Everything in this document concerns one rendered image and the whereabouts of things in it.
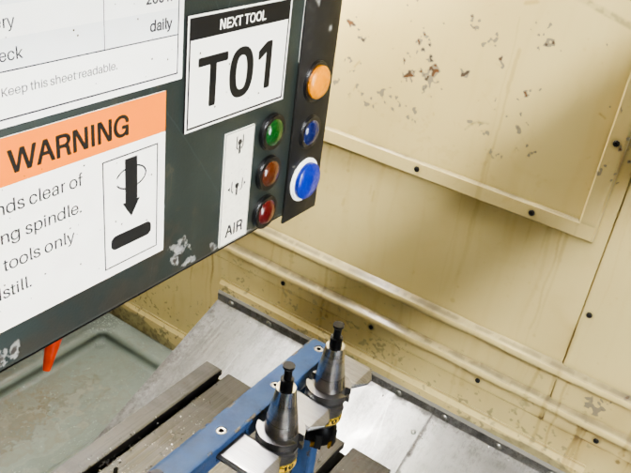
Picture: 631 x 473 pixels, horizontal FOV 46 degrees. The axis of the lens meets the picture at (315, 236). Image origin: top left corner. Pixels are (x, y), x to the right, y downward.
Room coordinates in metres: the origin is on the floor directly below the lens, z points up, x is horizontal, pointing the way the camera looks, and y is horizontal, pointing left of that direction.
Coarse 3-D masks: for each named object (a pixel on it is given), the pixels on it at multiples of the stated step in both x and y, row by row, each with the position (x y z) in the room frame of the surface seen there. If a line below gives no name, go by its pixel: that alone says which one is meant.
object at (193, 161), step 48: (192, 0) 0.41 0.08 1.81; (240, 0) 0.45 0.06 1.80; (288, 48) 0.49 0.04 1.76; (144, 96) 0.38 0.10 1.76; (288, 96) 0.50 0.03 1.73; (192, 144) 0.41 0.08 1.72; (288, 144) 0.50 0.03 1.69; (192, 192) 0.42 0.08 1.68; (192, 240) 0.42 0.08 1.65; (96, 288) 0.35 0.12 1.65; (144, 288) 0.38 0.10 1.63; (0, 336) 0.29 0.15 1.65; (48, 336) 0.32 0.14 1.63
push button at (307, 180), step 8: (304, 168) 0.51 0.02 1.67; (312, 168) 0.52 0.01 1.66; (304, 176) 0.51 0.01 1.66; (312, 176) 0.52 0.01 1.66; (296, 184) 0.51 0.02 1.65; (304, 184) 0.51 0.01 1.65; (312, 184) 0.52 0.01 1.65; (296, 192) 0.51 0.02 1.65; (304, 192) 0.51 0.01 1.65; (312, 192) 0.52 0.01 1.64
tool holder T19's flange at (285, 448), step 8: (256, 424) 0.68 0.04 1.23; (304, 424) 0.70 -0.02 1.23; (256, 432) 0.67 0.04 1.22; (264, 432) 0.67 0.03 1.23; (304, 432) 0.68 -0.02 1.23; (264, 440) 0.66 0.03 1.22; (272, 440) 0.66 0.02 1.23; (280, 440) 0.66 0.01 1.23; (288, 440) 0.66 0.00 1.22; (296, 440) 0.68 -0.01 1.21; (272, 448) 0.65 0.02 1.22; (280, 448) 0.65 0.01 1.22; (288, 448) 0.66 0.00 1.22; (288, 456) 0.66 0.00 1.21
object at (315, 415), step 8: (304, 400) 0.75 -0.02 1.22; (312, 400) 0.75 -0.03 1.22; (304, 408) 0.73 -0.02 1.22; (312, 408) 0.74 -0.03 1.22; (320, 408) 0.74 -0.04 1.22; (328, 408) 0.74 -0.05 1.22; (304, 416) 0.72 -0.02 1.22; (312, 416) 0.72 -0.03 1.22; (320, 416) 0.72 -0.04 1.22; (328, 416) 0.73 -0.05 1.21; (312, 424) 0.71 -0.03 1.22; (320, 424) 0.71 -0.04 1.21
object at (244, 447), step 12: (240, 444) 0.66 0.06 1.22; (252, 444) 0.66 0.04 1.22; (216, 456) 0.63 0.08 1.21; (228, 456) 0.63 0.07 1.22; (240, 456) 0.64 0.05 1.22; (252, 456) 0.64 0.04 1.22; (264, 456) 0.64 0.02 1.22; (276, 456) 0.64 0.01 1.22; (240, 468) 0.62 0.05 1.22; (252, 468) 0.62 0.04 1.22; (264, 468) 0.62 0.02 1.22; (276, 468) 0.63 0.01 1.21
